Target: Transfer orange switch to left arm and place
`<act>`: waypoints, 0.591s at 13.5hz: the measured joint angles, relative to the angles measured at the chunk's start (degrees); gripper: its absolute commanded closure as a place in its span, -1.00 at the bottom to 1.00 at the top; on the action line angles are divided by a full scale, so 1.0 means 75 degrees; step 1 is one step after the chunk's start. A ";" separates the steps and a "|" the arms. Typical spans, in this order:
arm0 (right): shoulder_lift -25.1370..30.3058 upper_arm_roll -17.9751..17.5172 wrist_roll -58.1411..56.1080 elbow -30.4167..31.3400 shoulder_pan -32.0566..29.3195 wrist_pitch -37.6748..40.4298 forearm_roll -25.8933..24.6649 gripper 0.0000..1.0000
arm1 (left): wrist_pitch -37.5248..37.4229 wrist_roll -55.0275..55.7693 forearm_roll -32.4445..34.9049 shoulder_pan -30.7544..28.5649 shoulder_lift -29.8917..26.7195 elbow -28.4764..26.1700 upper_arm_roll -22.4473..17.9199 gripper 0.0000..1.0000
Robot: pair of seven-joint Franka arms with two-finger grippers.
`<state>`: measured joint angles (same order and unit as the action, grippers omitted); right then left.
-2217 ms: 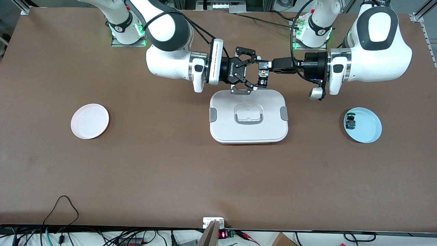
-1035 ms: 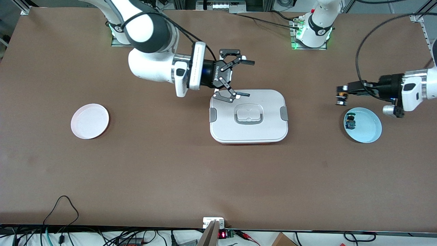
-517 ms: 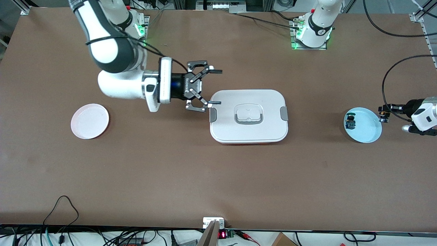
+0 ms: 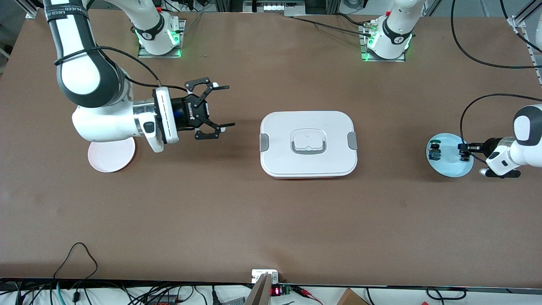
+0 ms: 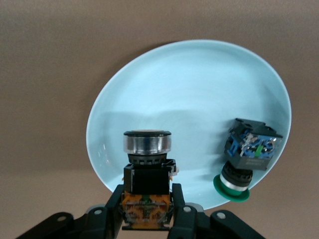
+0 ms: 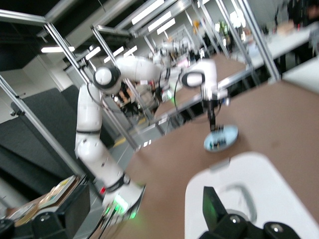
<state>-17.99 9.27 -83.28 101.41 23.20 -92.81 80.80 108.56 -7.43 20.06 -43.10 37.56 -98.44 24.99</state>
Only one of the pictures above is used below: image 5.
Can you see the blue green push button switch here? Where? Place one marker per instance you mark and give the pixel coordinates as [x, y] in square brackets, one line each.
[249, 154]

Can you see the light blue round plate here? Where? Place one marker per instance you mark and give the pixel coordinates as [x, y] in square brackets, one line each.
[189, 94]

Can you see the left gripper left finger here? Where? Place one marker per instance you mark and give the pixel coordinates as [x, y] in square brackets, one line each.
[97, 221]

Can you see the orange push button switch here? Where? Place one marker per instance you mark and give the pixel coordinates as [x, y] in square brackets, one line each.
[148, 179]

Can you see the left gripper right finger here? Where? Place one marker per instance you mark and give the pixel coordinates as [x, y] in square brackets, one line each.
[192, 221]

